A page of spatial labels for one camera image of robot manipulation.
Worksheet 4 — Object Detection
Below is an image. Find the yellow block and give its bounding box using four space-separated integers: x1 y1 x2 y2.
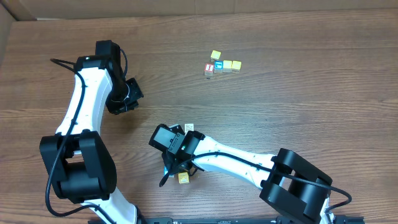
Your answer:
210 50 221 62
178 172 190 184
223 60 233 73
231 60 242 73

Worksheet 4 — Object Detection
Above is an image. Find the white patterned block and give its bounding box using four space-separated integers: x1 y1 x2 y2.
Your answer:
184 123 194 133

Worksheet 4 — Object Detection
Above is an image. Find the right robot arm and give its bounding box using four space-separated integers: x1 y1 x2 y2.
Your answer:
149 124 335 223

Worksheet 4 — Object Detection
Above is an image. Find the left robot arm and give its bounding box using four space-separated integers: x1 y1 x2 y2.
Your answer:
39 40 146 223

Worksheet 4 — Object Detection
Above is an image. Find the red letter I block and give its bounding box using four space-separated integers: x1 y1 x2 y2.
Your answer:
204 63 214 77

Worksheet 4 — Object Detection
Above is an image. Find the yellow block top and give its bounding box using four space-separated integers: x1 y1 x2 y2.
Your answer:
210 50 221 62

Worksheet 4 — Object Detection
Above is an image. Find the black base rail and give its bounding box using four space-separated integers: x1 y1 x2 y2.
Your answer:
87 215 365 224

